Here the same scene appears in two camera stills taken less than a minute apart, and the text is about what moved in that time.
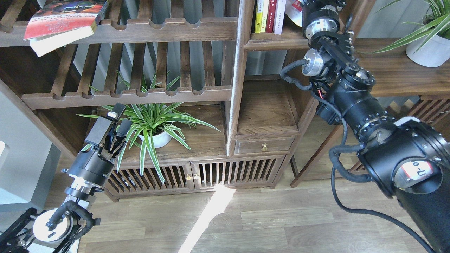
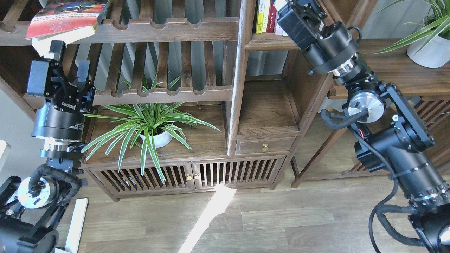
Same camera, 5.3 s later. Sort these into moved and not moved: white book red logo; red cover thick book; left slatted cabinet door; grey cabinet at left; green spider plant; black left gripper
Moved: black left gripper; white book red logo
Not moved: green spider plant; grey cabinet at left; left slatted cabinet door; red cover thick book
